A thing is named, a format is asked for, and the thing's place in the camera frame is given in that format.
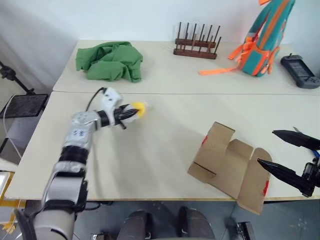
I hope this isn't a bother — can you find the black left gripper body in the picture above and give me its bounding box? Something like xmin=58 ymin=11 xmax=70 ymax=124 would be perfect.
xmin=113 ymin=106 xmax=128 ymax=131

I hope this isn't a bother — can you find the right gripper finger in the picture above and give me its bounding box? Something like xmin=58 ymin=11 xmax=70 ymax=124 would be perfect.
xmin=271 ymin=129 xmax=320 ymax=151
xmin=256 ymin=157 xmax=316 ymax=198

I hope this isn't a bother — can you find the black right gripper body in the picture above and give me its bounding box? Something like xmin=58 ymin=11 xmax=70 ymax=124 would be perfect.
xmin=303 ymin=159 xmax=320 ymax=188

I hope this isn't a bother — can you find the yellow soft item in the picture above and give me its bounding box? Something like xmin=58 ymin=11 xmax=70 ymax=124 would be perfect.
xmin=131 ymin=101 xmax=149 ymax=119

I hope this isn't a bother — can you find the cardboard box with red tape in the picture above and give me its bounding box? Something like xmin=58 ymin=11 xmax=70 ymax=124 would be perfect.
xmin=187 ymin=121 xmax=273 ymax=215

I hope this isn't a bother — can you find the crumpled green cloth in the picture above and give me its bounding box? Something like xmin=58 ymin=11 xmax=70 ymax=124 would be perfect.
xmin=75 ymin=41 xmax=144 ymax=84

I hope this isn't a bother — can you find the black handheld controller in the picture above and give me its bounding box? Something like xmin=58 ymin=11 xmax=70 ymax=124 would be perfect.
xmin=279 ymin=53 xmax=320 ymax=89

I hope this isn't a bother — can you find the small dark metal block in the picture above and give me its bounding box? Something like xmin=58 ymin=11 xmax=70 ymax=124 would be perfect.
xmin=91 ymin=232 xmax=111 ymax=240
xmin=236 ymin=221 xmax=256 ymax=240

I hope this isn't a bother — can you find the brown wooden peg rack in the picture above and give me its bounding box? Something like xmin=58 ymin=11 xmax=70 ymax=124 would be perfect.
xmin=173 ymin=21 xmax=223 ymax=60

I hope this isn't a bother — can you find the teal and orange backpack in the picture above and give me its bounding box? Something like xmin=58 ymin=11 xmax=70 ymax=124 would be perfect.
xmin=198 ymin=0 xmax=296 ymax=78

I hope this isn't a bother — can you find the dark rounded shape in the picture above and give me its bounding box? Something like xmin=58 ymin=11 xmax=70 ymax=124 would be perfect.
xmin=117 ymin=209 xmax=154 ymax=240
xmin=177 ymin=206 xmax=216 ymax=240

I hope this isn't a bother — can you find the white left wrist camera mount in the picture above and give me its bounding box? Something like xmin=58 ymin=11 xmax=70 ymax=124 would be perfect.
xmin=101 ymin=87 xmax=124 ymax=112

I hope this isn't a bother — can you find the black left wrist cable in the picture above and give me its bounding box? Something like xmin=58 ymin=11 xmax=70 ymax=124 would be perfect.
xmin=84 ymin=86 xmax=108 ymax=111

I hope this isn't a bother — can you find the thin white cable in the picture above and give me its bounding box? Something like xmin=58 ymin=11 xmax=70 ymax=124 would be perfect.
xmin=2 ymin=96 xmax=23 ymax=161

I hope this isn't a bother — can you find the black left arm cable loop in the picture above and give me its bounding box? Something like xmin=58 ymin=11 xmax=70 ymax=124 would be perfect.
xmin=14 ymin=208 xmax=37 ymax=240

